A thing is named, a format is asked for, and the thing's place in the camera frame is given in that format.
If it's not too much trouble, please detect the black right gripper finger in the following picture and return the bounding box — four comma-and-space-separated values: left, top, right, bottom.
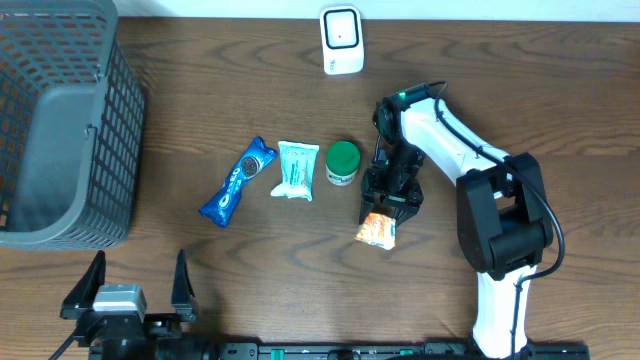
359, 192, 381, 224
393, 200, 422, 228

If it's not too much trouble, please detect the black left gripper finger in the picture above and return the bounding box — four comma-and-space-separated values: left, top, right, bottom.
171, 249, 198, 322
60, 250, 106, 320

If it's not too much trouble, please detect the orange snack packet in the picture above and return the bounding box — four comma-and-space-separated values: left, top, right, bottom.
355, 213, 396, 250

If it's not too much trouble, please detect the green lid white jar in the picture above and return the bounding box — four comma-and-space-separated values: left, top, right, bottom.
325, 141, 361, 186

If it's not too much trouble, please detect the mint green wipes pack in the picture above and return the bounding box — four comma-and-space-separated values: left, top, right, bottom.
270, 140, 320, 201

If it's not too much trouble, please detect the blue Oreo cookie pack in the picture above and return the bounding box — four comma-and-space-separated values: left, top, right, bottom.
199, 136, 278, 227

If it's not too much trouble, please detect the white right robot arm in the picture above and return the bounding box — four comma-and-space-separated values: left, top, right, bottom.
359, 81, 564, 359

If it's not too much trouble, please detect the grey plastic mesh basket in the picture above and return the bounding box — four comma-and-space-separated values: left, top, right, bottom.
1, 0, 146, 251

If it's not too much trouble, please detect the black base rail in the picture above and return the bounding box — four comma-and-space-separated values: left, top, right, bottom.
209, 341, 591, 360

